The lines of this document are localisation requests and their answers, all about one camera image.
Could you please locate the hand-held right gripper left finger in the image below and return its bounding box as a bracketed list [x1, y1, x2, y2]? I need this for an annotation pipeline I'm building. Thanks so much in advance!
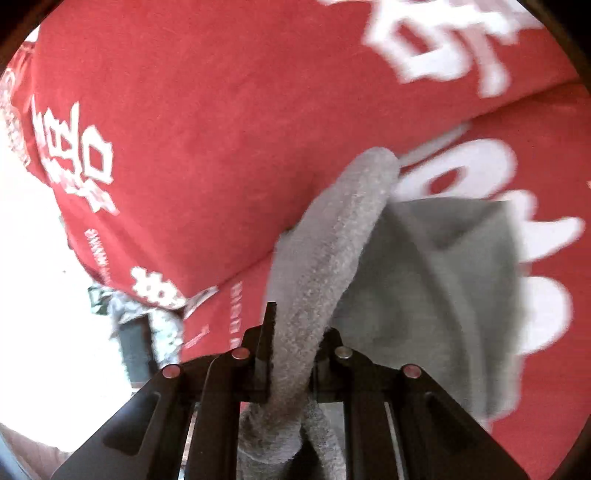
[50, 302, 278, 480]

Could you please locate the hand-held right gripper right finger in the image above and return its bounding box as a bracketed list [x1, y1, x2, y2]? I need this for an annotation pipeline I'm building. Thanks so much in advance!
[310, 327, 529, 480]

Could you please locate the grey fleece garment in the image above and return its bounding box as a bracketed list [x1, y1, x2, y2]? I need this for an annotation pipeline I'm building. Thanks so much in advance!
[236, 147, 525, 480]

